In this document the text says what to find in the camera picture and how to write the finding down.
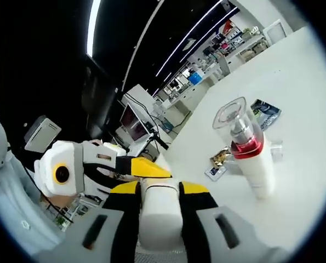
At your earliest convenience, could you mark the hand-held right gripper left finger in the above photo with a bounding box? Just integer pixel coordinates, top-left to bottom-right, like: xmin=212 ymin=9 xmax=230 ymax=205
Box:
xmin=33 ymin=180 xmax=141 ymax=263

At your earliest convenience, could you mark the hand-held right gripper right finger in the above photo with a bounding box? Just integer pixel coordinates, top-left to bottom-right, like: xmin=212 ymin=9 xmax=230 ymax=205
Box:
xmin=178 ymin=180 xmax=289 ymax=263

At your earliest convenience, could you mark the white skincare tube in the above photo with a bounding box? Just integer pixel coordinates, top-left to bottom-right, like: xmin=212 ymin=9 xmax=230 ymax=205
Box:
xmin=138 ymin=153 xmax=184 ymax=251

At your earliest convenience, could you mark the white skincare bottle red collar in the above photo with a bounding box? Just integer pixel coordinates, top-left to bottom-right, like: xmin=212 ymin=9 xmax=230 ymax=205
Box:
xmin=211 ymin=97 xmax=276 ymax=201

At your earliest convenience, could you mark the white square skincare bottle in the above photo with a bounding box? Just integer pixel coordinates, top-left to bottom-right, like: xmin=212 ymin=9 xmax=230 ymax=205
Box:
xmin=269 ymin=140 xmax=284 ymax=162

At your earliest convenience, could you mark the green black skincare sachet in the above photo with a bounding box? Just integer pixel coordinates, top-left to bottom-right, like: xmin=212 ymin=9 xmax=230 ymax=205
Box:
xmin=250 ymin=99 xmax=283 ymax=131

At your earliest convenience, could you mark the white ceiling air conditioner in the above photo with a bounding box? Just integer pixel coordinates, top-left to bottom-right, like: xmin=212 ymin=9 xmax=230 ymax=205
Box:
xmin=24 ymin=115 xmax=62 ymax=153

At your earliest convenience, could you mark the small blue white sachet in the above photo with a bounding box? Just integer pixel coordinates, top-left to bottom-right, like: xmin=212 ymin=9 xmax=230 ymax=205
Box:
xmin=205 ymin=165 xmax=228 ymax=182

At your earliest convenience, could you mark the gold foil sachet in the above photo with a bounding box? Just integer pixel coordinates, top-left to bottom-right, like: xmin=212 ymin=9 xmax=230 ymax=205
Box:
xmin=209 ymin=146 xmax=232 ymax=167

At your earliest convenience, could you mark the person's grey shirt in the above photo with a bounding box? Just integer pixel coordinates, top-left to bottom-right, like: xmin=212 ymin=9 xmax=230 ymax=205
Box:
xmin=0 ymin=153 xmax=65 ymax=249

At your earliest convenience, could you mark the blue plastic crate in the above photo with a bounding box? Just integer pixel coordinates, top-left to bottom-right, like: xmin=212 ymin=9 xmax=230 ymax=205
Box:
xmin=188 ymin=68 xmax=204 ymax=84

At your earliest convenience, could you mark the white chair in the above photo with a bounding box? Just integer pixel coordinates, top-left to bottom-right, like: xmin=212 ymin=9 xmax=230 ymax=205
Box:
xmin=262 ymin=20 xmax=287 ymax=44

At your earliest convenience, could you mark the black cable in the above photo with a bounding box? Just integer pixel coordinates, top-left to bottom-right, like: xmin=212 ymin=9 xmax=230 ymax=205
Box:
xmin=25 ymin=169 xmax=61 ymax=220

